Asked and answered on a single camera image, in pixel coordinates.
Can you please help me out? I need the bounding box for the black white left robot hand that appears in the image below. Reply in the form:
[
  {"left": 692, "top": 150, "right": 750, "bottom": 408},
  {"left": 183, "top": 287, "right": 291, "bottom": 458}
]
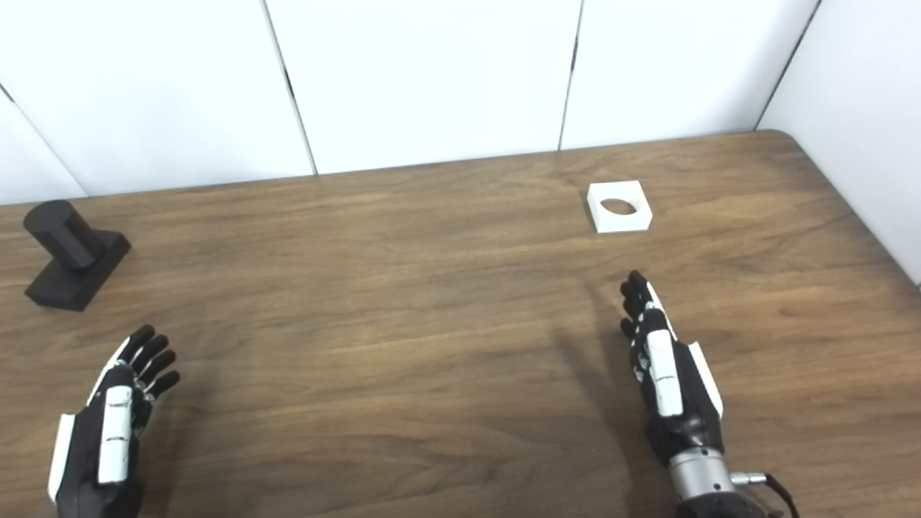
[{"left": 47, "top": 324, "right": 181, "bottom": 518}]

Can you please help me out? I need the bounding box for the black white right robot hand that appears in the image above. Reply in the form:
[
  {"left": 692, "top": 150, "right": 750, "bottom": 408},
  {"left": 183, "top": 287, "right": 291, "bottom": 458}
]
[{"left": 620, "top": 270, "right": 725, "bottom": 465}]

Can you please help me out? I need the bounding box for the white square piece with hole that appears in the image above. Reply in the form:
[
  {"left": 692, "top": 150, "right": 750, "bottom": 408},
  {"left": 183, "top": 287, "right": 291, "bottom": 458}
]
[{"left": 586, "top": 181, "right": 653, "bottom": 234}]

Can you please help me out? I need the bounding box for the black peg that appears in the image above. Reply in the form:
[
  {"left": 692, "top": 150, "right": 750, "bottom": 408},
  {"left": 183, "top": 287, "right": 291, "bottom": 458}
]
[{"left": 23, "top": 200, "right": 132, "bottom": 312}]

